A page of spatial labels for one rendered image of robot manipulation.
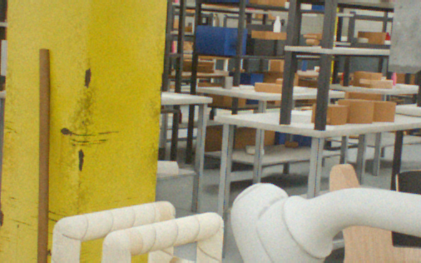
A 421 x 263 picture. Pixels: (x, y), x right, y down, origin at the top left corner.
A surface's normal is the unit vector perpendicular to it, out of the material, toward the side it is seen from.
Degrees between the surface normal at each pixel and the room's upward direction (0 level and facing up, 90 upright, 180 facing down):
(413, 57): 90
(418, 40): 90
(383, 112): 90
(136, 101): 90
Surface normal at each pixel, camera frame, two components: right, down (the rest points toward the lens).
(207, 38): -0.66, 0.04
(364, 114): 0.52, 0.14
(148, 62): 0.79, 0.13
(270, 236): -0.49, -0.07
